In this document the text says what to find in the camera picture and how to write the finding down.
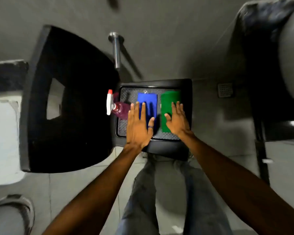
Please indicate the person's left hand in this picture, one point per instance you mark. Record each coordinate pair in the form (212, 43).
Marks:
(136, 133)

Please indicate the person's right hand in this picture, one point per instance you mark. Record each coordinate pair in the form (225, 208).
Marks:
(178, 123)

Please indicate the person's left thumb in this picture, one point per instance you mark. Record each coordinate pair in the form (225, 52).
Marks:
(151, 124)

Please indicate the person's right thumb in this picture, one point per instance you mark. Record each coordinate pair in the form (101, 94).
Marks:
(168, 118)

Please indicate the person's right middle finger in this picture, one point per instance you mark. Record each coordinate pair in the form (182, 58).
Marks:
(178, 108)

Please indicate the person's left middle finger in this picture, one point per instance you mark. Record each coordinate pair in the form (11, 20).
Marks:
(137, 110)

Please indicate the person's right forearm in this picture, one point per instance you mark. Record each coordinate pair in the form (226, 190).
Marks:
(235, 185)

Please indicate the person's left forearm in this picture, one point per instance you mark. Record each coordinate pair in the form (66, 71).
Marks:
(95, 193)

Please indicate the green cloth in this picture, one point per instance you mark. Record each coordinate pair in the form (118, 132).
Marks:
(167, 100)

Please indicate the blue cloth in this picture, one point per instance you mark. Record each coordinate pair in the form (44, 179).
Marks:
(149, 100)

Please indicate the black plastic stool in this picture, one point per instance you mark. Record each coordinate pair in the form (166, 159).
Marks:
(187, 95)

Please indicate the grey mesh mat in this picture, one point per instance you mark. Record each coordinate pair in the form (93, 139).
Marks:
(128, 95)

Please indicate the pink liquid spray bottle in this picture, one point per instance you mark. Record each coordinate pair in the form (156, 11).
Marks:
(120, 108)

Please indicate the square floor drain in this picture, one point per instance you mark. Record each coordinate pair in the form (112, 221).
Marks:
(225, 90)

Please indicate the black plastic chair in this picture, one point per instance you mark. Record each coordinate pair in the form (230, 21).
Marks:
(83, 107)

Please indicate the metal pipe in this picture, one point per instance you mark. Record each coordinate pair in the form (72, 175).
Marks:
(116, 51)

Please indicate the black metal stand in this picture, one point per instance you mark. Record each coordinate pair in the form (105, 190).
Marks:
(262, 149)

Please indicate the blue jeans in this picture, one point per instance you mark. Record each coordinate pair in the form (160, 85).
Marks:
(203, 205)

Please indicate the grey round basin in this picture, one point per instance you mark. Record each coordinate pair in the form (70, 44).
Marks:
(292, 53)

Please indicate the dark stone ledge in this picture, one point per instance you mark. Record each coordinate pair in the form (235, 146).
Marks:
(7, 75)

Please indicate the white toilet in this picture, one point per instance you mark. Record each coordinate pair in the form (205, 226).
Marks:
(3, 144)

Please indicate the grey shoe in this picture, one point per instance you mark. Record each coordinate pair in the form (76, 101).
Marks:
(22, 208)

